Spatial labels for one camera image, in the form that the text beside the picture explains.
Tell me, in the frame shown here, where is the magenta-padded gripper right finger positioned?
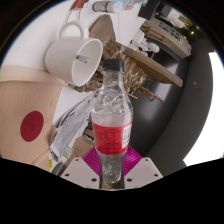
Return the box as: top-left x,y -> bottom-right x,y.
123,147 -> 164,189

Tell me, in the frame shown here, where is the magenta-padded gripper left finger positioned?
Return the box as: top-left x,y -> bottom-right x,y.
59,148 -> 102,189

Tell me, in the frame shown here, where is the clear plastic bottle red label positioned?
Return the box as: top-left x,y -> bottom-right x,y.
91,58 -> 134,188

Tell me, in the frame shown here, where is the brown cardboard box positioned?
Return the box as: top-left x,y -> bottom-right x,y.
64,134 -> 96,168

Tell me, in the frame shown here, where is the grey newspaper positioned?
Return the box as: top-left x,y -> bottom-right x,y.
49,94 -> 94,158

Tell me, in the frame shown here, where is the flat round red coaster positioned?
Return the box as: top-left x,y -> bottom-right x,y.
19,110 -> 45,143

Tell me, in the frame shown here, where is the long ceiling light strip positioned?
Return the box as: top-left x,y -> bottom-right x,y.
183,51 -> 224,167

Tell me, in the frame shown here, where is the golden brown figure sculpture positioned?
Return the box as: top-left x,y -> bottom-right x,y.
74,13 -> 184,103

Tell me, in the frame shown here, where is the white ceramic mug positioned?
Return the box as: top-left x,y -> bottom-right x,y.
44,20 -> 104,88

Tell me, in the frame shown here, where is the white plaster bust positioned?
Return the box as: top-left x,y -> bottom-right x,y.
141,41 -> 161,54

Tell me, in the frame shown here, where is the white cabinet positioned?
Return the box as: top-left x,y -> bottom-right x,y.
143,16 -> 193,59

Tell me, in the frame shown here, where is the small white-lidded jar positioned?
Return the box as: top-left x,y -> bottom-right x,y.
92,0 -> 124,14

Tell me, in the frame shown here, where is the wooden-handled palette knife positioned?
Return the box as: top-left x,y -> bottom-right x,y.
71,0 -> 86,11

